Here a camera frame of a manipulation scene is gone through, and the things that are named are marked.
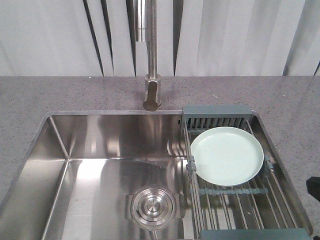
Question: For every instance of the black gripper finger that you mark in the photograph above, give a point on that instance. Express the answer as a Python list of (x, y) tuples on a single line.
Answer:
[(313, 186)]

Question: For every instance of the stainless steel faucet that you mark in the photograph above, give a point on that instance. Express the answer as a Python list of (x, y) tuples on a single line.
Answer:
[(145, 27)]

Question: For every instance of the stainless steel sink basin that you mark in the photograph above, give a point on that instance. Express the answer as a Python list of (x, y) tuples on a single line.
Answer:
[(80, 167)]

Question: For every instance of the white pleated curtain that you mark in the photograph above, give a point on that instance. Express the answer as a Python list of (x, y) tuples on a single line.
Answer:
[(194, 38)]

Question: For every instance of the steel dish drying rack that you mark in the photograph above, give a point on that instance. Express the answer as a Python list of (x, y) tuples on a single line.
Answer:
[(265, 207)]

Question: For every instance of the light green round plate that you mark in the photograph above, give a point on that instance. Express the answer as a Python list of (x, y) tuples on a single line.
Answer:
[(227, 156)]

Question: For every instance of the round steel sink drain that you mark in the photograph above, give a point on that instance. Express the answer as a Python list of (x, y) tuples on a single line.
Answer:
[(154, 208)]

